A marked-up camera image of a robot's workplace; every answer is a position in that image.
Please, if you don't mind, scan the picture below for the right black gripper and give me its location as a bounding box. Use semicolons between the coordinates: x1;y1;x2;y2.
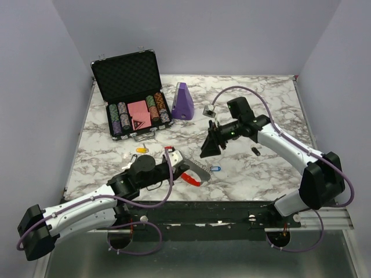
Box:
200;119;242;158

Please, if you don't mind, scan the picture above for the metal key organizer red handle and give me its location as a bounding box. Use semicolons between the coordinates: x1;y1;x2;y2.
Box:
180;158;211;187

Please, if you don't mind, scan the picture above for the blue tagged key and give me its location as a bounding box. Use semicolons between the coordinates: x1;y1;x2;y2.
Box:
210;166;221;172

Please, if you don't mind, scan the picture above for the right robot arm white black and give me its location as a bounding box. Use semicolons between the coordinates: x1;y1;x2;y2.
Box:
200;97;345;227

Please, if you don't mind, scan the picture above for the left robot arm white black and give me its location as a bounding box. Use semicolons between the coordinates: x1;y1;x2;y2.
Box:
16;151;190;261

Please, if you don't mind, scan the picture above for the key with yellow tag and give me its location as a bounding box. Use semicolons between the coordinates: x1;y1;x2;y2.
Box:
136;148;149;153

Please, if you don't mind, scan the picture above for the purple metronome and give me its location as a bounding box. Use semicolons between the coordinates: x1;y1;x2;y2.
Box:
171;82;194;120

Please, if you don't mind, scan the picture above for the pink playing card deck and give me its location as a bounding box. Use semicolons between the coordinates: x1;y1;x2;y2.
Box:
128;100;151;129

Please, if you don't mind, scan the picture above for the black poker chip case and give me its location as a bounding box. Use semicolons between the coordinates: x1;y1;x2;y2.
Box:
90;49;173;141

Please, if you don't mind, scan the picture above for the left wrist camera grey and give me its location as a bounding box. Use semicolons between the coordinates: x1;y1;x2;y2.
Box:
168;150;184;168

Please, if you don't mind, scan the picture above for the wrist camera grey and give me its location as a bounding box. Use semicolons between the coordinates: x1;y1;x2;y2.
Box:
168;150;184;168
202;104;217;125

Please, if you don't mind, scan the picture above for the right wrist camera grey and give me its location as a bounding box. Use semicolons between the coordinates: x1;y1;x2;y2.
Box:
202;104;217;125

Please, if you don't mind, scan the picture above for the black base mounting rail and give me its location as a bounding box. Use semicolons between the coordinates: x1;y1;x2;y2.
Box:
107;201;301;248

